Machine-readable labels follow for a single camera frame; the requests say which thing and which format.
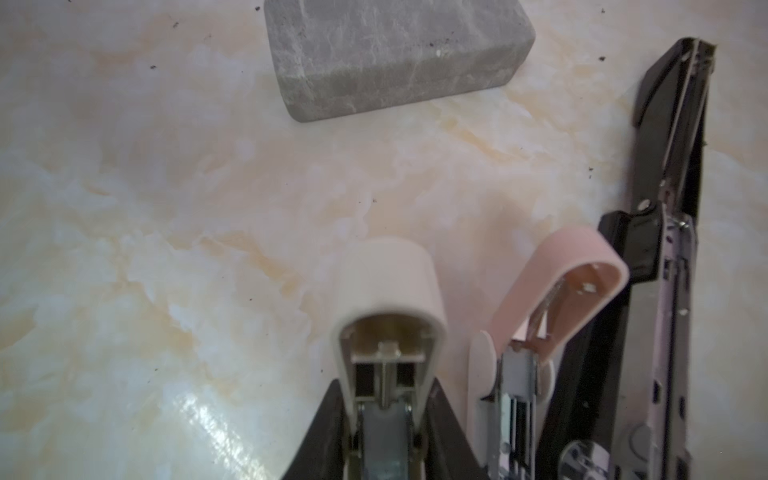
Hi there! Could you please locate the pink mini stapler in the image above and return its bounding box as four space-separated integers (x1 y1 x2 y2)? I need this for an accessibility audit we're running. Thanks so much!
466 226 629 479

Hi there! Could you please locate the white mini stapler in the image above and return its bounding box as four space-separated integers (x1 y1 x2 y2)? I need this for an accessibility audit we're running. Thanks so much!
331 236 448 479

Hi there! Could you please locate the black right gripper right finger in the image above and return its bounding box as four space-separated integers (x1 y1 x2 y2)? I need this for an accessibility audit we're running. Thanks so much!
424 379 486 480

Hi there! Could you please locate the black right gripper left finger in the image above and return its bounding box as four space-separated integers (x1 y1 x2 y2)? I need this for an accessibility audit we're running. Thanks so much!
282 379 347 480

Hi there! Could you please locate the grey stone block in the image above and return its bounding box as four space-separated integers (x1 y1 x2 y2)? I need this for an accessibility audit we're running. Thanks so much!
264 0 536 123

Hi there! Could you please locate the black long stapler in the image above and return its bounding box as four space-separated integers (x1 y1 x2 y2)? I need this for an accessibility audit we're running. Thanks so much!
536 37 715 479

